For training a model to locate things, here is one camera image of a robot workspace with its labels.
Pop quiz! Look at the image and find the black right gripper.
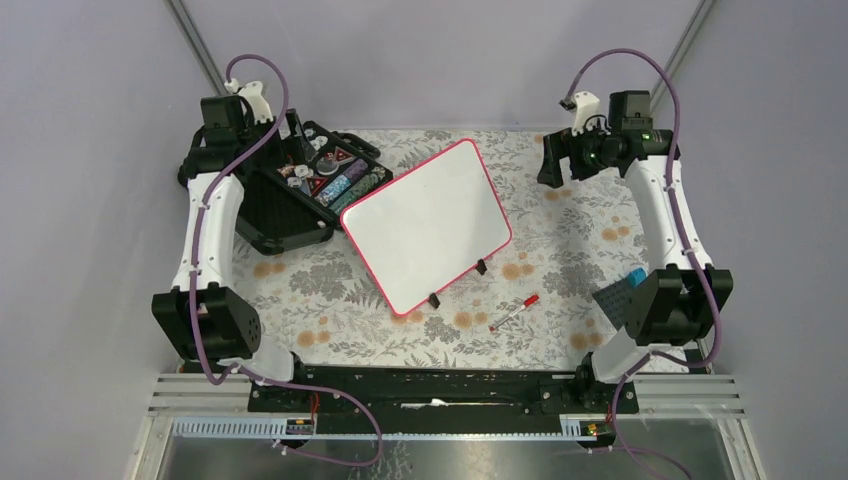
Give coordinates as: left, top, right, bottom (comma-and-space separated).
535, 119, 615, 190

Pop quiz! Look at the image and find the pink framed whiteboard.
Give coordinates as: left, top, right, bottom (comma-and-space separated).
340, 138, 513, 316

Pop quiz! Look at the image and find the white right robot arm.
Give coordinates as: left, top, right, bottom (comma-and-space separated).
537, 90, 733, 412

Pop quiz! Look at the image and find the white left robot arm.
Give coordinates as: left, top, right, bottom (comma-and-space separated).
151, 87, 311, 411

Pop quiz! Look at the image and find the black open parts case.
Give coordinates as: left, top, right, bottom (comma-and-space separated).
236, 108, 394, 256

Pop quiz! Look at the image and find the dark grey lego baseplate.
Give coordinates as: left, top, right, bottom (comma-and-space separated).
592, 279, 638, 330

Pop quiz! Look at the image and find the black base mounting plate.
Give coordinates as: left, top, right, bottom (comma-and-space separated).
247, 365, 639, 435

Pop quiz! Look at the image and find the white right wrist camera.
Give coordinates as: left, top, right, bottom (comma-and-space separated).
560, 91, 600, 136

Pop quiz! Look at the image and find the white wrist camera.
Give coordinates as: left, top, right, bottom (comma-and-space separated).
560, 91, 600, 136
224, 79, 274, 124

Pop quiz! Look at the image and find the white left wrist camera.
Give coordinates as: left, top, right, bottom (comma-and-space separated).
224, 79, 274, 124

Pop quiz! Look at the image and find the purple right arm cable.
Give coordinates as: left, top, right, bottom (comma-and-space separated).
560, 48, 725, 480

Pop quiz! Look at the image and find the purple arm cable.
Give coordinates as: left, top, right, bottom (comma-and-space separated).
187, 54, 385, 468
560, 48, 725, 480

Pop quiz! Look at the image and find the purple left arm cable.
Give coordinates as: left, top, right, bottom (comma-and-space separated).
187, 54, 385, 468

